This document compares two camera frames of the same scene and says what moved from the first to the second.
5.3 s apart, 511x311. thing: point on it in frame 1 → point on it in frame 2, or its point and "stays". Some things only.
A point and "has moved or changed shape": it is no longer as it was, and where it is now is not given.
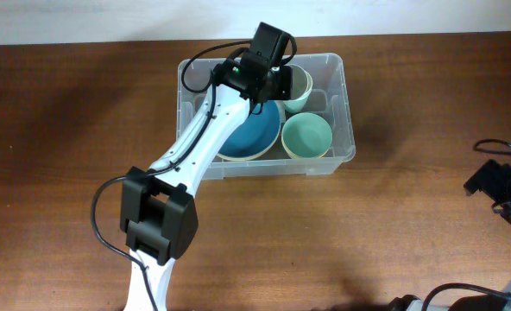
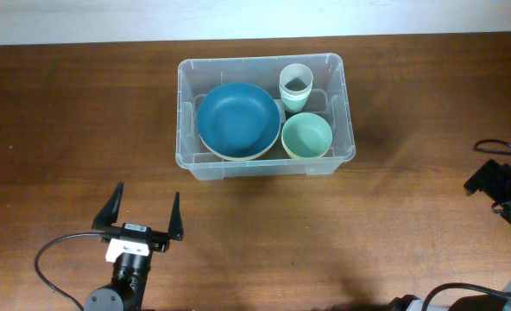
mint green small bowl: x=306 y=136 stays
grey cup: x=301 y=83 stays
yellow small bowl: x=306 y=144 has moved or changed shape
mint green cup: x=297 y=104 stays
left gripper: x=286 y=90 → x=160 y=241
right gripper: x=490 y=179 stays
